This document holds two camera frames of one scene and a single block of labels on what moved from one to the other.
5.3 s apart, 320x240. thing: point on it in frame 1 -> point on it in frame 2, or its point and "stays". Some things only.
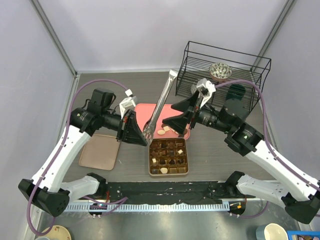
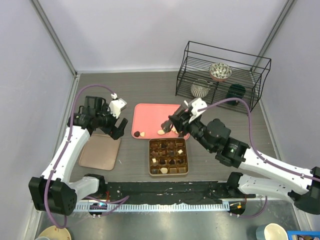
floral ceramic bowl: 220,71 stays
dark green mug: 236,91 stays
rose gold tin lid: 100,152 stays
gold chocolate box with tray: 168,156 stays
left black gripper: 134,135 -> 113,131
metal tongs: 148,129 -> 167,126
